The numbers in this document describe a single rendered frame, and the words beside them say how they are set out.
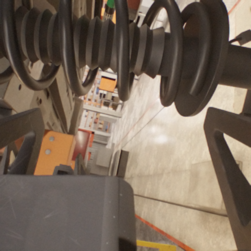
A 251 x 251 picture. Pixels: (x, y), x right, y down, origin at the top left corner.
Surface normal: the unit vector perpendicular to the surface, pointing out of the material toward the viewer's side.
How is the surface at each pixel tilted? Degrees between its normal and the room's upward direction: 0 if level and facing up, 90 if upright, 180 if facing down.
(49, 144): 90
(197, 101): 6
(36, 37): 52
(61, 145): 90
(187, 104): 6
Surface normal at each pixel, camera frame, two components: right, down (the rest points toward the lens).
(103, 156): 0.18, -0.25
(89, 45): -0.60, 0.25
